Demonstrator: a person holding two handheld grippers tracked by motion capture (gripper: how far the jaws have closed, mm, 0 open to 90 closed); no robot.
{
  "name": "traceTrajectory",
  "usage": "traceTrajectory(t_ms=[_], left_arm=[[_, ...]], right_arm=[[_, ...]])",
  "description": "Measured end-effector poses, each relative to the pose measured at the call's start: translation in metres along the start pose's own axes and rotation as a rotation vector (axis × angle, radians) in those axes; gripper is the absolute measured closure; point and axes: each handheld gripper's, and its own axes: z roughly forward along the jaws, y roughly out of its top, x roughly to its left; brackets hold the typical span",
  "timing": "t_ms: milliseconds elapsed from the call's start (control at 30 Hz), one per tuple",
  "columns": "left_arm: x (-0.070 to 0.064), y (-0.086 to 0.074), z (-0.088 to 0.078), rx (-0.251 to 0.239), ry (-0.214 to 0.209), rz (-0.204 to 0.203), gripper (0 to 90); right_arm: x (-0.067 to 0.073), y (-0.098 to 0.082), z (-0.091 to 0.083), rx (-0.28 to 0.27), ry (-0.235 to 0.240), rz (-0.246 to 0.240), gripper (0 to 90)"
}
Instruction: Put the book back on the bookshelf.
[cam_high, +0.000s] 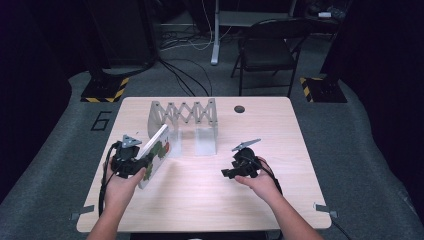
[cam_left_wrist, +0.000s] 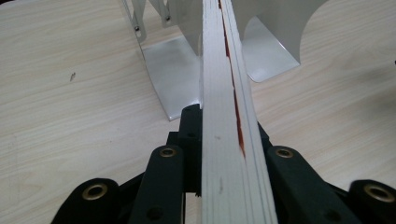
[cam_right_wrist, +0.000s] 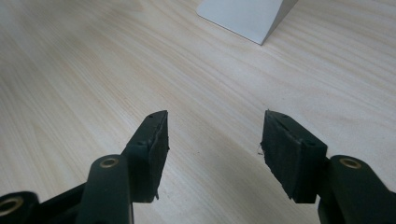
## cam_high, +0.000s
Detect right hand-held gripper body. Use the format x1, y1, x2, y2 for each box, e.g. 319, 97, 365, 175
229, 138, 263, 178

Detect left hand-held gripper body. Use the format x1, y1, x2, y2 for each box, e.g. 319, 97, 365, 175
110, 134, 143, 179

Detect white caterpillar picture book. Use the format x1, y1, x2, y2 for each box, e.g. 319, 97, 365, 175
137, 123, 172, 190

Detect clear accordion file rack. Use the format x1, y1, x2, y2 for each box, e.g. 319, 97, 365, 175
147, 97, 219, 158

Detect person's right hand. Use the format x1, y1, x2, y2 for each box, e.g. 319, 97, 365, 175
234, 156, 284, 205

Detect person's left hand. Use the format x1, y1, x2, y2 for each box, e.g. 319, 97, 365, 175
103, 161, 147, 214

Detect black yellow striped stand base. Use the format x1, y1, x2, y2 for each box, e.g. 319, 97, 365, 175
299, 76, 348, 104
80, 76, 130, 104

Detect black folding chair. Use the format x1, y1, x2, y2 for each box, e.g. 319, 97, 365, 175
230, 18, 313, 98

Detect white desk leg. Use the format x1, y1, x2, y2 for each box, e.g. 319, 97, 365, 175
210, 0, 222, 66

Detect grey desk top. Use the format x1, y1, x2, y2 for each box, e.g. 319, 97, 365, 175
218, 9, 298, 28

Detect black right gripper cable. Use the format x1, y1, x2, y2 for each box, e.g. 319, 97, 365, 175
248, 156, 284, 197

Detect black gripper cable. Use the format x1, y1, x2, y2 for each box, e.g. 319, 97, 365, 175
248, 156, 284, 197
98, 141, 122, 218

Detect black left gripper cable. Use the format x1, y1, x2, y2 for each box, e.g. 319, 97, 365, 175
98, 141, 122, 218

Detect grey table edge bracket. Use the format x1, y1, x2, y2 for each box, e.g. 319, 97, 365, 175
69, 204, 95, 221
313, 202, 338, 219

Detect black floor cables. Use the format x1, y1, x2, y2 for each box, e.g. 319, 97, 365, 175
158, 58, 214, 98

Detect black cable under table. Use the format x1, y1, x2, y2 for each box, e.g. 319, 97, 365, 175
329, 218, 352, 240

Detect white floor cables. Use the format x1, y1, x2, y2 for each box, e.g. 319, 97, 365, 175
159, 0, 234, 52

